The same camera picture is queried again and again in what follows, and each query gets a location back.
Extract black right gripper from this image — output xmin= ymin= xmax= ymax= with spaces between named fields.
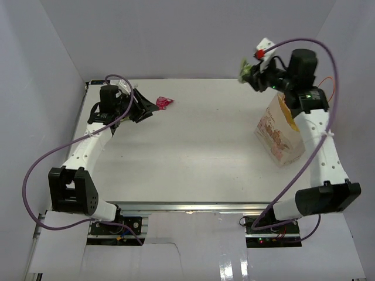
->
xmin=241 ymin=57 xmax=294 ymax=95

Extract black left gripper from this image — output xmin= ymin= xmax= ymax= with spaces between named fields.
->
xmin=115 ymin=88 xmax=159 ymax=124

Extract tan snack pouch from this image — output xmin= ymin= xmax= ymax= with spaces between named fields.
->
xmin=277 ymin=92 xmax=299 ymax=132

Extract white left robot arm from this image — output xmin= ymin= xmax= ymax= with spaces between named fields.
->
xmin=48 ymin=85 xmax=159 ymax=234

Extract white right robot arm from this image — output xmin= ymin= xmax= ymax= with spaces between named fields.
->
xmin=244 ymin=49 xmax=361 ymax=234

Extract pink snack packet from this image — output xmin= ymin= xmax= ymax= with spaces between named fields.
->
xmin=156 ymin=97 xmax=174 ymax=110

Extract blue label left corner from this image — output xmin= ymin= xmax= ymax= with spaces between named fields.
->
xmin=90 ymin=80 xmax=105 ymax=85

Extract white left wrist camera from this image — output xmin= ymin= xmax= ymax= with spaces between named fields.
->
xmin=112 ymin=79 xmax=131 ymax=96

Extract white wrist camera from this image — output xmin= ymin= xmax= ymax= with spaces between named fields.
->
xmin=254 ymin=37 xmax=276 ymax=73
xmin=112 ymin=79 xmax=131 ymax=96

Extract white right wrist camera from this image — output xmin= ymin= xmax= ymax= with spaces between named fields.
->
xmin=254 ymin=37 xmax=276 ymax=73

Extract printed paper bag orange handles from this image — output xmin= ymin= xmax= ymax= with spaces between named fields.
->
xmin=254 ymin=92 xmax=305 ymax=167

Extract aluminium front rail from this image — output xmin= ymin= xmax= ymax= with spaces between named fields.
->
xmin=112 ymin=201 xmax=268 ymax=213

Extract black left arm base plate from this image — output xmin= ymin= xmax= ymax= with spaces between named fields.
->
xmin=87 ymin=215 xmax=145 ymax=246

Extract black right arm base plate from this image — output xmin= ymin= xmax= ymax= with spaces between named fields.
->
xmin=238 ymin=215 xmax=302 ymax=249

